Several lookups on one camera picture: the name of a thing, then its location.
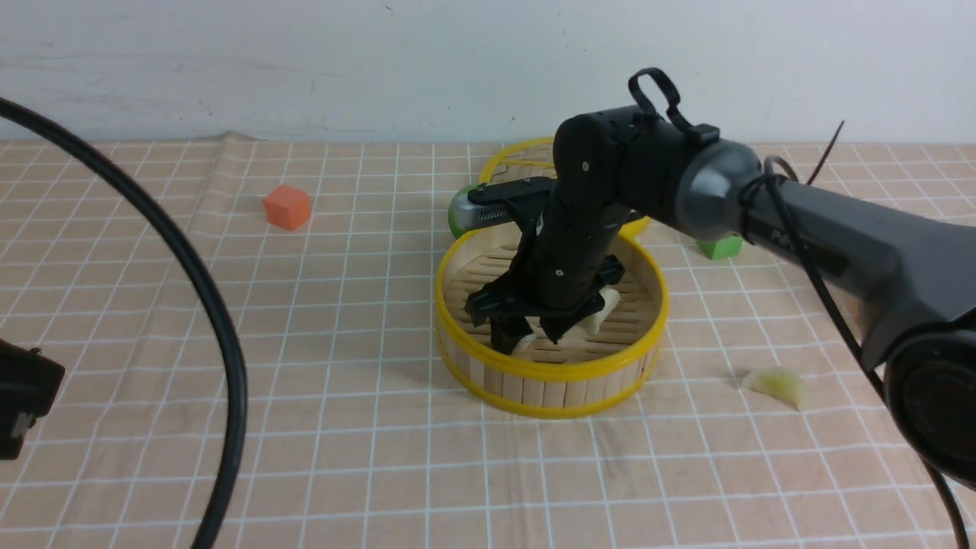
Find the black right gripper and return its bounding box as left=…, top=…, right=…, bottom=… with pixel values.
left=466, top=180, right=628, bottom=357

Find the white dumpling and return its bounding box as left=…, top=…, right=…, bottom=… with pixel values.
left=576, top=286, right=621, bottom=335
left=512, top=324, right=566, bottom=364

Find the green dumpling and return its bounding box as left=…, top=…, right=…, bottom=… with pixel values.
left=740, top=366, right=809, bottom=411

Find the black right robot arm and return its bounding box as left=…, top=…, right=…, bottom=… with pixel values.
left=449, top=105, right=974, bottom=489

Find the bamboo steamer tray yellow rim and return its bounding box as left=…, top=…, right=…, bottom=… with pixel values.
left=435, top=220, right=670, bottom=419

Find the bamboo steamer lid yellow rim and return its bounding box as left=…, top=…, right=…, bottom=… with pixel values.
left=479, top=138, right=653, bottom=238

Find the green watermelon toy ball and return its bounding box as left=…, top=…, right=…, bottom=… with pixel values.
left=448, top=185, right=477, bottom=239

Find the green foam cube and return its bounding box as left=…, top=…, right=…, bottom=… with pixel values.
left=695, top=234, right=745, bottom=261

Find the checkered peach tablecloth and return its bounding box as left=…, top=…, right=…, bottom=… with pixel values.
left=1, top=134, right=955, bottom=548

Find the orange foam cube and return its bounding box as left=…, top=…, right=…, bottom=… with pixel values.
left=262, top=185, right=313, bottom=232

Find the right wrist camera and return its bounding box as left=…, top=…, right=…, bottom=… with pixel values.
left=468, top=176, right=557, bottom=230

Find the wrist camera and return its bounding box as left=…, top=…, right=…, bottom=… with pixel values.
left=1, top=340, right=66, bottom=460
left=468, top=176, right=557, bottom=230

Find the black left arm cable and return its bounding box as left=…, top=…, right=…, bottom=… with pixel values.
left=0, top=98, right=249, bottom=549

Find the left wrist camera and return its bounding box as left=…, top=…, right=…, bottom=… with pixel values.
left=1, top=340, right=66, bottom=460

